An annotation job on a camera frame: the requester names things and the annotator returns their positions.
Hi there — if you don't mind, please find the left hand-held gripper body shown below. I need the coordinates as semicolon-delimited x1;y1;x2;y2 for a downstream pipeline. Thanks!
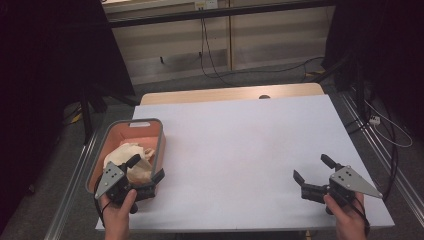
94;161;158;215

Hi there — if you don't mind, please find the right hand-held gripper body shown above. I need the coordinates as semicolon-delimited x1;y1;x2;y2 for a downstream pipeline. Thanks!
300;164;384;216

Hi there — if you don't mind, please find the cream cloth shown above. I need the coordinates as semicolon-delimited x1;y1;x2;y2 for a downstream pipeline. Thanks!
102;142;156;186

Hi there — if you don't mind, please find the pink bin with grey rim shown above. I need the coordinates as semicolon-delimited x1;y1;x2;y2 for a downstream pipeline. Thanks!
85;117;167;195

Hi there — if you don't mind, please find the person's left hand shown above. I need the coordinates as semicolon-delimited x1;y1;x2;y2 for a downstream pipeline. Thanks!
99;188;138;240

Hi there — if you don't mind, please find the person's right hand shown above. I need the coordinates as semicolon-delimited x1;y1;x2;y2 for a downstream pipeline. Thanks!
323;192;368;240

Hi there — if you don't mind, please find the black metal stand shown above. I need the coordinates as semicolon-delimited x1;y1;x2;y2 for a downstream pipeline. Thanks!
78;83;143;146

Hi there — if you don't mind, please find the black curtain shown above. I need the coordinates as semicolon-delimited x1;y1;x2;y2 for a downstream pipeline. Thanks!
323;0;424;141
0;0;136;231

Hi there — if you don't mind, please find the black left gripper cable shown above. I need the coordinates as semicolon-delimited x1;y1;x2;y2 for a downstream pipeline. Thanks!
93;176;113;229

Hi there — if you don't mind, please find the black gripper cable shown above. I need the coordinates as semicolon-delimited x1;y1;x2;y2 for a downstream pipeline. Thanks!
346;196;372;236
93;176;113;229

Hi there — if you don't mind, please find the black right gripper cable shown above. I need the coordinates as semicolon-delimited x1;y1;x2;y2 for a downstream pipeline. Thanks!
346;196;372;236

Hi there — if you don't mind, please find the aluminium rail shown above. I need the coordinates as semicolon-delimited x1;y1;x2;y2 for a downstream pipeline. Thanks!
339;91;424;219
43;128;103;240

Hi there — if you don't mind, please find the black looped cable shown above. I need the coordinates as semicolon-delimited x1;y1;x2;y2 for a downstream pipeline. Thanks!
344;96;400;202

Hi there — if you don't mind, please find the white cable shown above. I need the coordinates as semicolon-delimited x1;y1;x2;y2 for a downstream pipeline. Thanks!
363;99;414;149

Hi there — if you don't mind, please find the black floor cable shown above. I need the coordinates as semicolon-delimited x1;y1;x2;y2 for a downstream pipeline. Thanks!
213;55;326;84

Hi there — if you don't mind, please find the black hanging cable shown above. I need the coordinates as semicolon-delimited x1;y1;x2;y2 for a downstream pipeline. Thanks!
199;17;234;88

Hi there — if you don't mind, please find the white wall socket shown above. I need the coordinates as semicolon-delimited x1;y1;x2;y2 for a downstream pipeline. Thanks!
194;0;219;11

